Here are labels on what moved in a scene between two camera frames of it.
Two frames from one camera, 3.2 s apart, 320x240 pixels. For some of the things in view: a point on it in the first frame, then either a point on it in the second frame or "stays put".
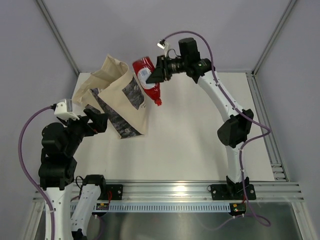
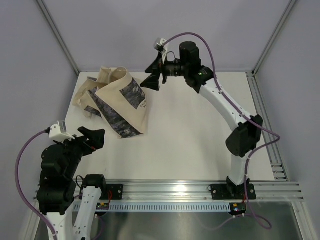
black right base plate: [231, 191] stays put
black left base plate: [116, 190] stays put
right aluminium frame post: [273, 37] stays put
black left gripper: [99, 126] → [96, 139]
